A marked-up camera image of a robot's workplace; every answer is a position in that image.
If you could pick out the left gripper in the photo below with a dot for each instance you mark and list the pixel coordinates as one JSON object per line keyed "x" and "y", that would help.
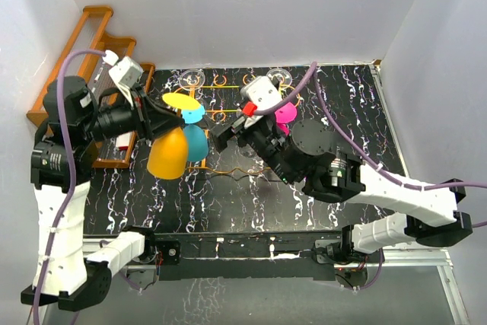
{"x": 154, "y": 119}

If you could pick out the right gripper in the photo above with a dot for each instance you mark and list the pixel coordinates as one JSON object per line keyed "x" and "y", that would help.
{"x": 242, "y": 129}

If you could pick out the teal plastic wine glass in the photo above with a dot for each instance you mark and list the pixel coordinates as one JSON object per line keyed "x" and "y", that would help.
{"x": 195, "y": 135}

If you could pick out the orange plastic wine glass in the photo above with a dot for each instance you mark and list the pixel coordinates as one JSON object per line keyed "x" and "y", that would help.
{"x": 169, "y": 153}

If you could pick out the clear champagne flute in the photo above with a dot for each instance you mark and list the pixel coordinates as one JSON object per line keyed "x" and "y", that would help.
{"x": 192, "y": 79}

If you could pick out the pink plastic wine glass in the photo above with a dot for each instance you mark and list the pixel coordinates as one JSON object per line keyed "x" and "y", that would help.
{"x": 284, "y": 115}

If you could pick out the clear large wine glass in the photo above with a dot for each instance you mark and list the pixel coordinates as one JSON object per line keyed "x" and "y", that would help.
{"x": 280, "y": 78}

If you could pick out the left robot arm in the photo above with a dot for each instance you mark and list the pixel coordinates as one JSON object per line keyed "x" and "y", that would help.
{"x": 65, "y": 149}

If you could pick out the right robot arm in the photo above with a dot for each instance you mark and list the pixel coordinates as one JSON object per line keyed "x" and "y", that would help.
{"x": 331, "y": 172}

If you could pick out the gold metal wine glass rack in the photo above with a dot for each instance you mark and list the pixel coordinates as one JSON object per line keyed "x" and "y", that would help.
{"x": 220, "y": 95}

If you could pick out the red white small box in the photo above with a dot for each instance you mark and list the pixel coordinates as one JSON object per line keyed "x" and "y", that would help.
{"x": 122, "y": 142}

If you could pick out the orange wooden stepped shelf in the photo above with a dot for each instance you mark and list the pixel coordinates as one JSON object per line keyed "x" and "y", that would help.
{"x": 91, "y": 32}

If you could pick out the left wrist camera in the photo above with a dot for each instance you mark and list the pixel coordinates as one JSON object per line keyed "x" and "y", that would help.
{"x": 124, "y": 73}

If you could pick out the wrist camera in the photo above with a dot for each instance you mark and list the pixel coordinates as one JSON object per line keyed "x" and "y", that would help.
{"x": 263, "y": 94}
{"x": 124, "y": 73}

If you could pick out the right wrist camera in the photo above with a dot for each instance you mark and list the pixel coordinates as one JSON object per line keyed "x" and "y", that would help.
{"x": 263, "y": 94}

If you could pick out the aluminium base frame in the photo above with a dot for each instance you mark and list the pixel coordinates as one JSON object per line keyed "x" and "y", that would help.
{"x": 222, "y": 282}

